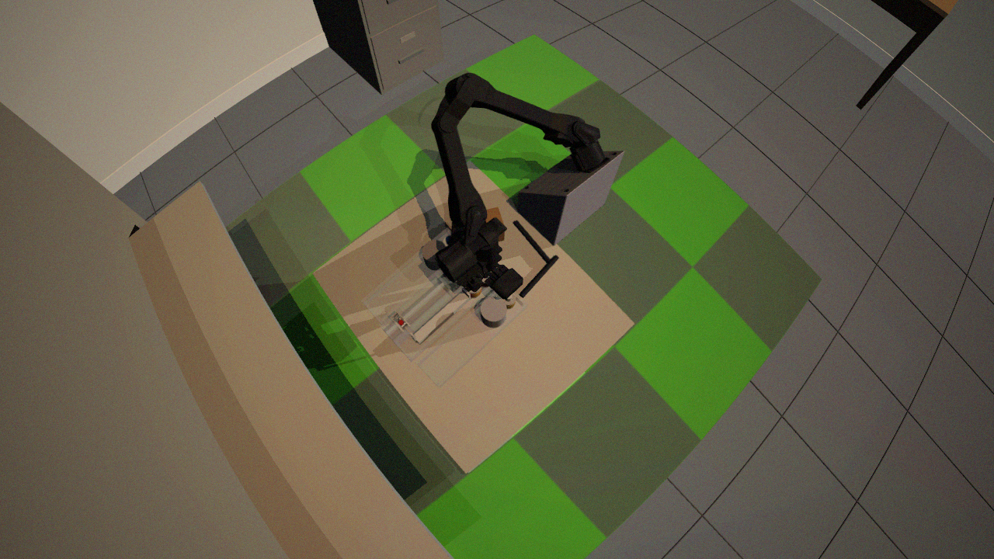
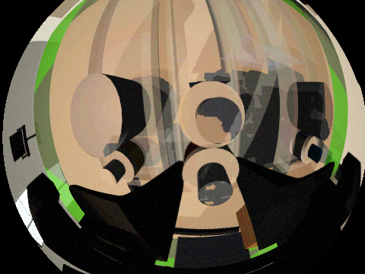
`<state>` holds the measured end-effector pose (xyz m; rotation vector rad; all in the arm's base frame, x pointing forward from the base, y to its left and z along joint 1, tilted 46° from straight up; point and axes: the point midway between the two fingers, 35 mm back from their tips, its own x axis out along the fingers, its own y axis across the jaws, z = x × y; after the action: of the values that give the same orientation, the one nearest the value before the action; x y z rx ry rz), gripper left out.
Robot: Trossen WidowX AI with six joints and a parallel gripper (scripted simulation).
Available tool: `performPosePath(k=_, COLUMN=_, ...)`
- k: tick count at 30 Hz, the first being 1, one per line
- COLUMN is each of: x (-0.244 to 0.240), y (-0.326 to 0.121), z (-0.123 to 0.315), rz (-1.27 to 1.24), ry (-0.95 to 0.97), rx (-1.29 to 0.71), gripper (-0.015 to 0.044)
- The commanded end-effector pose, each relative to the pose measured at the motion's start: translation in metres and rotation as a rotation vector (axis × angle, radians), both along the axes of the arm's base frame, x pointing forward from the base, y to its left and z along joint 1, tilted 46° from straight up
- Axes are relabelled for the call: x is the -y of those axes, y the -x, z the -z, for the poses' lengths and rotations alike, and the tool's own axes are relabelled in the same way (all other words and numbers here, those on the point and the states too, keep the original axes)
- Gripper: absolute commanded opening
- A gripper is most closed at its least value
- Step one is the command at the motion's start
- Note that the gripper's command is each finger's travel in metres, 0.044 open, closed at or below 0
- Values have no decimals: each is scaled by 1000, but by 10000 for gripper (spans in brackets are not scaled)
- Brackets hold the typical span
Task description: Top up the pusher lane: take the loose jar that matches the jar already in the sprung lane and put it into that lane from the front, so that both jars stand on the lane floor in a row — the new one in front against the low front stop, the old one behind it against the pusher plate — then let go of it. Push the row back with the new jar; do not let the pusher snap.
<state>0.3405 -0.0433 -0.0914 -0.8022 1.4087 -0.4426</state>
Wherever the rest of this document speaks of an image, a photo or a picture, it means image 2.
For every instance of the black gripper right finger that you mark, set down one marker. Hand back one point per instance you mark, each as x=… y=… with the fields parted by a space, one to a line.
x=273 y=199

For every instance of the black flat bar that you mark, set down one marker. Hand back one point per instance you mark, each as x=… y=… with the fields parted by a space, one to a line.
x=132 y=187
x=208 y=232

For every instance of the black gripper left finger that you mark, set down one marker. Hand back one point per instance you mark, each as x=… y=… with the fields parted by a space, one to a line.
x=149 y=213

